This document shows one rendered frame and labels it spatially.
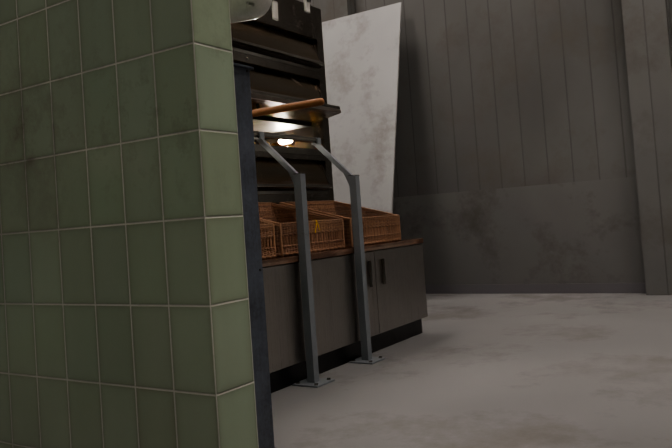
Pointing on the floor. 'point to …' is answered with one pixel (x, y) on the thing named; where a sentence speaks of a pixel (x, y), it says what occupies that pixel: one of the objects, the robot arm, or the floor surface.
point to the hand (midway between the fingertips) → (290, 13)
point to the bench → (342, 305)
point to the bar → (310, 258)
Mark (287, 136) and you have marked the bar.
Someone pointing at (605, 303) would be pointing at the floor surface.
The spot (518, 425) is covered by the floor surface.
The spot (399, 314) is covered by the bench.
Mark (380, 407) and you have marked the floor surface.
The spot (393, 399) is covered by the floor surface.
